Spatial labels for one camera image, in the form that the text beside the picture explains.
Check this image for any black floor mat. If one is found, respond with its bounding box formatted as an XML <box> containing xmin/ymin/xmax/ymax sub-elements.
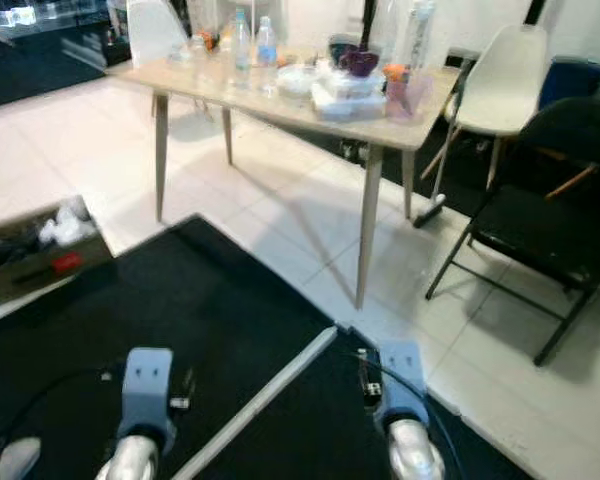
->
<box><xmin>0</xmin><ymin>213</ymin><xmax>336</xmax><ymax>480</ymax></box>
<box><xmin>195</xmin><ymin>325</ymin><xmax>536</xmax><ymax>480</ymax></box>

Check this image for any white floor tape strip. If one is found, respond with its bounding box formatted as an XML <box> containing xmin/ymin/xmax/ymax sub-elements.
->
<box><xmin>175</xmin><ymin>325</ymin><xmax>341</xmax><ymax>480</ymax></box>

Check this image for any cardboard box with red label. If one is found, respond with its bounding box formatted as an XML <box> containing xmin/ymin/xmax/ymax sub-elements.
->
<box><xmin>0</xmin><ymin>197</ymin><xmax>114</xmax><ymax>304</ymax></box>

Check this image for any black folding chair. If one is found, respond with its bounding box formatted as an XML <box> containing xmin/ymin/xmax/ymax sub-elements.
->
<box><xmin>425</xmin><ymin>97</ymin><xmax>600</xmax><ymax>366</ymax></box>

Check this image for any clear lidded food container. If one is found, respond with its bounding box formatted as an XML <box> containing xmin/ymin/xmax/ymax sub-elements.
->
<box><xmin>312</xmin><ymin>72</ymin><xmax>388</xmax><ymax>123</ymax></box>

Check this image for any pink plastic container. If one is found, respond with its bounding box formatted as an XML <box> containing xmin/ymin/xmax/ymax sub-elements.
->
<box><xmin>383</xmin><ymin>65</ymin><xmax>433</xmax><ymax>123</ymax></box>

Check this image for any light wooden dining table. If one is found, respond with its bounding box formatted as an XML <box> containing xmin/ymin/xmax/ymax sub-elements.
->
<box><xmin>108</xmin><ymin>55</ymin><xmax>463</xmax><ymax>311</ymax></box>

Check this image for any white bowl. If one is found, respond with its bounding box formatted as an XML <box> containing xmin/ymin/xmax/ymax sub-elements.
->
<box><xmin>277</xmin><ymin>65</ymin><xmax>319</xmax><ymax>98</ymax></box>

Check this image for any purple bowl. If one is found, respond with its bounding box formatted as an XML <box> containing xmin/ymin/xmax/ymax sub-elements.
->
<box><xmin>340</xmin><ymin>47</ymin><xmax>381</xmax><ymax>78</ymax></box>

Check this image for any white plastic chair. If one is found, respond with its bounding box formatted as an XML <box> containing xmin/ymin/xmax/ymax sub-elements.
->
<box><xmin>440</xmin><ymin>25</ymin><xmax>551</xmax><ymax>191</ymax></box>
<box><xmin>127</xmin><ymin>0</ymin><xmax>193</xmax><ymax>71</ymax></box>

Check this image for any blue bin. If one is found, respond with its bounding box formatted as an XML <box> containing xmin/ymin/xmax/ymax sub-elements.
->
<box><xmin>538</xmin><ymin>58</ymin><xmax>600</xmax><ymax>109</ymax></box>

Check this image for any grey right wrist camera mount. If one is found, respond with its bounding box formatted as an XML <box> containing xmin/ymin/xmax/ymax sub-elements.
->
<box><xmin>377</xmin><ymin>340</ymin><xmax>429</xmax><ymax>426</ymax></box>

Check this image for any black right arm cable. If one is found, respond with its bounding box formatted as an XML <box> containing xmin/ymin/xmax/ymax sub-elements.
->
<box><xmin>360</xmin><ymin>350</ymin><xmax>466</xmax><ymax>480</ymax></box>

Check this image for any mop with grey handle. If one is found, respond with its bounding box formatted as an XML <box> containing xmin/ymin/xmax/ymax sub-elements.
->
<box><xmin>413</xmin><ymin>60</ymin><xmax>476</xmax><ymax>229</ymax></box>

